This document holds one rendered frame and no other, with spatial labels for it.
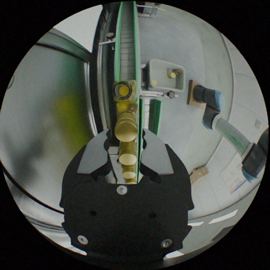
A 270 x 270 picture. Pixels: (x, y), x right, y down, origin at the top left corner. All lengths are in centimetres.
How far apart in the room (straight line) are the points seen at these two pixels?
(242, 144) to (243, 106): 328
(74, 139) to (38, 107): 12
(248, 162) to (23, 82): 59
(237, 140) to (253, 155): 12
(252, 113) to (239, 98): 70
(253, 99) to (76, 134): 389
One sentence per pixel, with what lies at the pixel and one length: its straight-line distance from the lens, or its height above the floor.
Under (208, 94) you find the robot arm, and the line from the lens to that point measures 59.
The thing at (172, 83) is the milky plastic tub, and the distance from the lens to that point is 57.
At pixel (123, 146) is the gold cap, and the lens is 16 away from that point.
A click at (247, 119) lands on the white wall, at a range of 363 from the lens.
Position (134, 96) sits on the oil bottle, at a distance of 17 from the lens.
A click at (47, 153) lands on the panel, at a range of 15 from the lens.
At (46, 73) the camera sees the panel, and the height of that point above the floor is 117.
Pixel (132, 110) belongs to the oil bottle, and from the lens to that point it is 17.
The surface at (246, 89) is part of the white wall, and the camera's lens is 385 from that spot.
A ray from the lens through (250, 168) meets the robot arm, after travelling 44.
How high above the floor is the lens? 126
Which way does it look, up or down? 58 degrees down
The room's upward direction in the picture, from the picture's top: 174 degrees clockwise
